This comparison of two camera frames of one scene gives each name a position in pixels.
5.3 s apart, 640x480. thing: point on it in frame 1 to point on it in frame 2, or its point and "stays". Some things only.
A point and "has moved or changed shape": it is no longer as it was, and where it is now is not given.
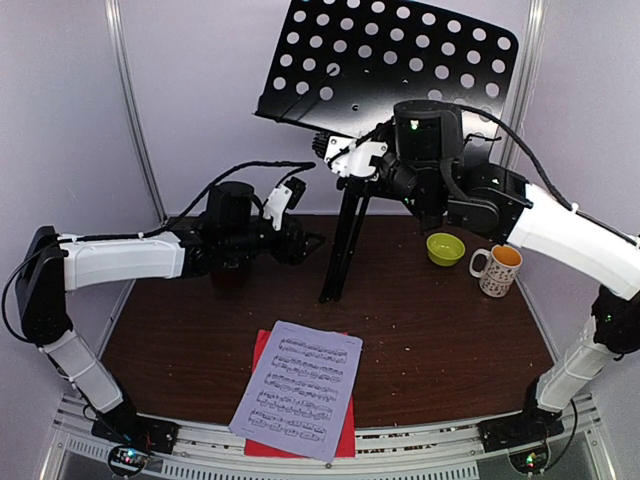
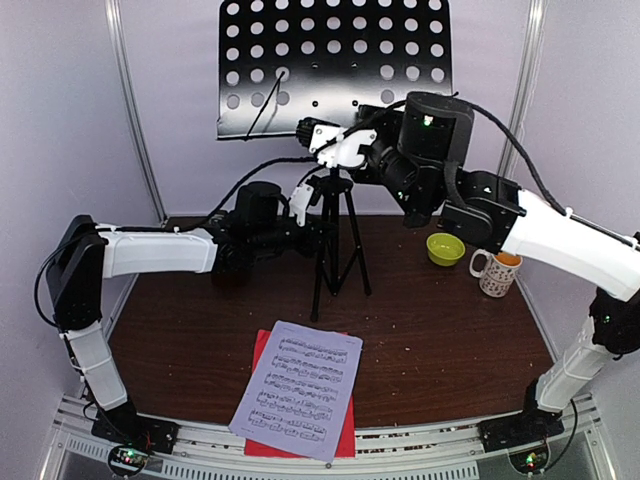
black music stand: (343, 66) has moved or changed shape
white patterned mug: (503, 263) stays
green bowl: (444, 249) stays
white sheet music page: (299, 395) stays
